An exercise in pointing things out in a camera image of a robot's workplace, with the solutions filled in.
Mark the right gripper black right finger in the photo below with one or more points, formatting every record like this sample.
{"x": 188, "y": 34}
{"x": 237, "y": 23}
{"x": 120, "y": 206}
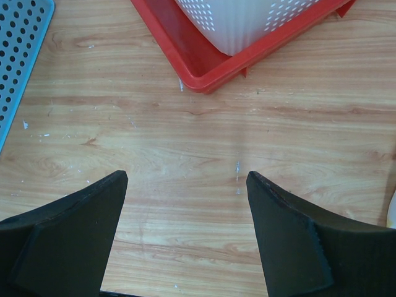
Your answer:
{"x": 306, "y": 250}

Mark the red plastic tray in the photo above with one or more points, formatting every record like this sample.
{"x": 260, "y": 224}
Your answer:
{"x": 203, "y": 68}

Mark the large white laundry basket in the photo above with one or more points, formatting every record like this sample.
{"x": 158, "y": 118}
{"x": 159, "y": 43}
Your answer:
{"x": 230, "y": 27}

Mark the light blue upturned basket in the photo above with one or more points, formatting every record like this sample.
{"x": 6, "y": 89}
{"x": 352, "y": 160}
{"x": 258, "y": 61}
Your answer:
{"x": 24, "y": 24}

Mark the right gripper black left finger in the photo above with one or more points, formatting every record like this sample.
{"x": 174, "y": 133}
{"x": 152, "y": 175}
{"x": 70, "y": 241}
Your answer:
{"x": 62, "y": 248}

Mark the patterned white cloth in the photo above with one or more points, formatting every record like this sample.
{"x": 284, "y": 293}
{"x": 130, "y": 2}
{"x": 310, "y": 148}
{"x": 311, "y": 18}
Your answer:
{"x": 391, "y": 213}

